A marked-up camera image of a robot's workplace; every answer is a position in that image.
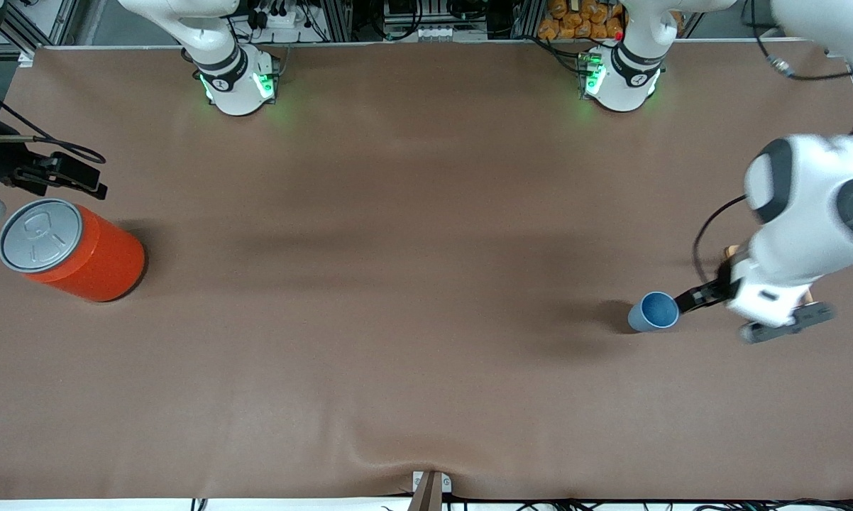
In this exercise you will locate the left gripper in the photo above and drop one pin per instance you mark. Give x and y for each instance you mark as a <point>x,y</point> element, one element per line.
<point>719,285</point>

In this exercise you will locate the light blue cup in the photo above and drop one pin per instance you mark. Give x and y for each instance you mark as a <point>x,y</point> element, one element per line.
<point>657,310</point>

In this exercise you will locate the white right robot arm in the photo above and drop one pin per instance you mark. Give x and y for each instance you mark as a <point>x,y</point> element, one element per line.
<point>235,78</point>

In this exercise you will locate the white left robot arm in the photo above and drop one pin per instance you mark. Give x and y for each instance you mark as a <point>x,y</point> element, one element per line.
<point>802,234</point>

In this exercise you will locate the wooden mug rack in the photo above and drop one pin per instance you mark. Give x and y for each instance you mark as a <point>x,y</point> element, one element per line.
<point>729,250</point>

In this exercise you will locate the orange can with grey lid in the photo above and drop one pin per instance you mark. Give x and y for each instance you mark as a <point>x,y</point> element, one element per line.
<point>107,262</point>

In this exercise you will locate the white power strip with plugs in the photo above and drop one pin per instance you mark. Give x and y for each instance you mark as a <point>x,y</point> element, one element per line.
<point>277,18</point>

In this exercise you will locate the brown table mat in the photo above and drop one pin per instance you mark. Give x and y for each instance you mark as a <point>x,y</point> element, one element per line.
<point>426,284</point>

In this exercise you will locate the pile of orange buns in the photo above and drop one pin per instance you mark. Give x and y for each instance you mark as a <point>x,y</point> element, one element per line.
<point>575,25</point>

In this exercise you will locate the small white connector block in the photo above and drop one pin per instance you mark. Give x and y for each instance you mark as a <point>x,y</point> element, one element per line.
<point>441,33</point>

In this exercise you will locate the aluminium frame rail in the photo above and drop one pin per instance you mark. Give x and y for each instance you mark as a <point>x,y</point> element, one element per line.
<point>43,21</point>

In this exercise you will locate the aluminium frame post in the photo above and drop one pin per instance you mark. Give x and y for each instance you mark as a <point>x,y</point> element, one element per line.
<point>527,18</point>
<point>336,18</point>

